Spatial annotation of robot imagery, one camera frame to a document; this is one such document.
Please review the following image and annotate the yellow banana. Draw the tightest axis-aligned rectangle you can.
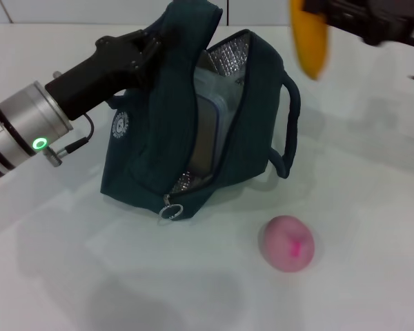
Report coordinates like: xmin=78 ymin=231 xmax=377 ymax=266
xmin=288 ymin=0 xmax=331 ymax=81

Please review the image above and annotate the dark teal zipper bag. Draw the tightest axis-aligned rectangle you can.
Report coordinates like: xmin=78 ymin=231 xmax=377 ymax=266
xmin=99 ymin=0 xmax=302 ymax=225

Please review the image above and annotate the clear blue-rimmed food container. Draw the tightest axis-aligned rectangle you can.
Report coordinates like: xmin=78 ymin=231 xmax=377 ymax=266
xmin=186 ymin=67 xmax=242 ymax=180

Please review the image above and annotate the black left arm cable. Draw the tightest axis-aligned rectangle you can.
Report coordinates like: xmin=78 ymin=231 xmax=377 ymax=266
xmin=43 ymin=113 xmax=95 ymax=168

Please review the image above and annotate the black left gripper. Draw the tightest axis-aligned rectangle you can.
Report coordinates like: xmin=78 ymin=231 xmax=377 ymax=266
xmin=44 ymin=28 xmax=184 ymax=121

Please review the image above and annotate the pink peach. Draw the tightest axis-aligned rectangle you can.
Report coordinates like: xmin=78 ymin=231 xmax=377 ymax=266
xmin=260 ymin=215 xmax=315 ymax=273

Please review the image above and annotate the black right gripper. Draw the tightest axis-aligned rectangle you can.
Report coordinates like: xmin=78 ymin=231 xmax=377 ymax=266
xmin=302 ymin=0 xmax=414 ymax=50

